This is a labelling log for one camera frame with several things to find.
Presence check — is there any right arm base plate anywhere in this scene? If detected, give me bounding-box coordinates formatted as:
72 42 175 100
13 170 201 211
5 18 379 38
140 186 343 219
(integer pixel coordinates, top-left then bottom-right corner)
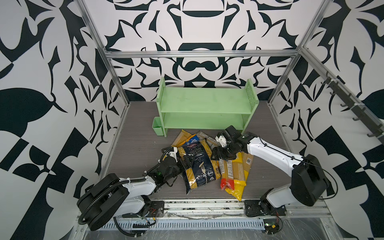
244 200 287 218

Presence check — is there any small electronics board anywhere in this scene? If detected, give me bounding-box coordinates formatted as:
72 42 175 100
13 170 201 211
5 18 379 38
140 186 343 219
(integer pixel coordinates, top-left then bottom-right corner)
264 218 284 235

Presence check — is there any yellow spaghetti bag left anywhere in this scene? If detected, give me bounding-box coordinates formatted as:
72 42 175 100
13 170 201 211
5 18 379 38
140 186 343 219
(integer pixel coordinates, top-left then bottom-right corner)
172 130 192 147

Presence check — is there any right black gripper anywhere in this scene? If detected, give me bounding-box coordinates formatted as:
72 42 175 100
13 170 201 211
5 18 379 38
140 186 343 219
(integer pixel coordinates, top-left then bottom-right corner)
208 142 238 160

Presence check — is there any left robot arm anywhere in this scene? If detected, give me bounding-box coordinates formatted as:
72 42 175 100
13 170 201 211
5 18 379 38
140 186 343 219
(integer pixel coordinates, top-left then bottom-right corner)
77 153 195 231

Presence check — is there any yellow Pastatime spaghetti bag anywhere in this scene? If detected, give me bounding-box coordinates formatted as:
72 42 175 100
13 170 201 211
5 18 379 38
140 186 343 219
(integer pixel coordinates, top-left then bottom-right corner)
225 152 247 201

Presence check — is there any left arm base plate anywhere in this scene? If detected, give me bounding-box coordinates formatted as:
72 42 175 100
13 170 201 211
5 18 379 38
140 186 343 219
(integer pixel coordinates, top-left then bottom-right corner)
122 201 165 218

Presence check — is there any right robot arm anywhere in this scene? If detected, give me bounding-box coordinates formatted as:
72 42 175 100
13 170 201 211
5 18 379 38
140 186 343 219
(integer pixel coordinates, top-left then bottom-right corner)
214 126 331 209

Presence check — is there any aluminium frame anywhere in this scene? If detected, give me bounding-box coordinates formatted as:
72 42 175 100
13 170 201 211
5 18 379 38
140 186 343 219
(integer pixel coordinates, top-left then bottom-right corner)
73 0 384 145

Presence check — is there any white cable duct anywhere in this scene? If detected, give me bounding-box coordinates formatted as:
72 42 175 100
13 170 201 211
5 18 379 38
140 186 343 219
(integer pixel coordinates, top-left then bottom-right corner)
118 219 265 231

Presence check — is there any grey blue spaghetti pack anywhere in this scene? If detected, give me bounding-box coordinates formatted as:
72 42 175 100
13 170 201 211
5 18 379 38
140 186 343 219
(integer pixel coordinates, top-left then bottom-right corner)
196 131 221 150

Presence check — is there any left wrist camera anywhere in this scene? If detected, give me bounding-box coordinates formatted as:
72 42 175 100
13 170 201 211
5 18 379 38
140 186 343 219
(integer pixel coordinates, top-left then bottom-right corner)
166 147 178 162

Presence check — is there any red spaghetti pack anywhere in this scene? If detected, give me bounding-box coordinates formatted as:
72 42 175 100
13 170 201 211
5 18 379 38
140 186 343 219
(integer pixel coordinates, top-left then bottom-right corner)
219 160 234 190

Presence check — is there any brown cardboard pasta box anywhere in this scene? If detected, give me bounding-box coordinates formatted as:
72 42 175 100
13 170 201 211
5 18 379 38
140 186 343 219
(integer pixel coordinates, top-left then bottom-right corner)
242 152 254 181

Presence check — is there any small green bin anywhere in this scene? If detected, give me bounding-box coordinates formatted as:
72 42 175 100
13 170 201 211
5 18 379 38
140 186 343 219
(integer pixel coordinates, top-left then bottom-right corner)
152 117 164 136

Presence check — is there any green two-tier shelf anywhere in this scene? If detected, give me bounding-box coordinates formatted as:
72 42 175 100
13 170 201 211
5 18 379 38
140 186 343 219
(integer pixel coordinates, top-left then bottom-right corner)
156 78 259 137

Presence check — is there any wall hook rail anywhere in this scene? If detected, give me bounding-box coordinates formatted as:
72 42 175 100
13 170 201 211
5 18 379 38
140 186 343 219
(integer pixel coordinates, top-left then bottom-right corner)
322 71 384 145

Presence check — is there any black penne pasta bag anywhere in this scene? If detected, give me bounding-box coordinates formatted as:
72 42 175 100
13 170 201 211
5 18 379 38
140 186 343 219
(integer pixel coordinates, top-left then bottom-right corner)
177 140 221 194

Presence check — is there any blue orange pasta bag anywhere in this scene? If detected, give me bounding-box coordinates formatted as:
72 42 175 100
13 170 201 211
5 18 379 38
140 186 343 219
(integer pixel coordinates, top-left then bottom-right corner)
180 135 200 147

